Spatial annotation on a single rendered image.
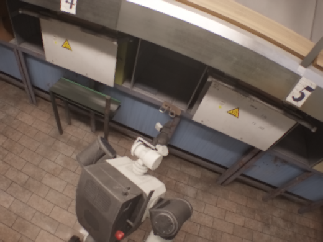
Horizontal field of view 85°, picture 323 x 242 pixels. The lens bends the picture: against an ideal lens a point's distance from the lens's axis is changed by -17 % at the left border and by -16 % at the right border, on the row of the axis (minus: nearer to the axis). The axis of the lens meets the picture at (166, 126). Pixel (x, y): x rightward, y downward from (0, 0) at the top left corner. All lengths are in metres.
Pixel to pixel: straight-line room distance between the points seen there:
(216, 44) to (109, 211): 0.77
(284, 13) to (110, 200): 1.08
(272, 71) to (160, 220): 0.77
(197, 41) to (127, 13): 0.34
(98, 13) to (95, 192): 0.79
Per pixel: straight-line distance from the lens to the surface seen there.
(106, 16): 1.06
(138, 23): 1.00
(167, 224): 0.72
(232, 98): 1.32
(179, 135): 1.95
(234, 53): 0.96
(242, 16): 0.97
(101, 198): 0.72
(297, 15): 1.18
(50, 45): 1.69
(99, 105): 1.76
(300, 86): 1.07
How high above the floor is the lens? 2.00
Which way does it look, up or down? 51 degrees down
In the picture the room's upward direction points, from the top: 23 degrees clockwise
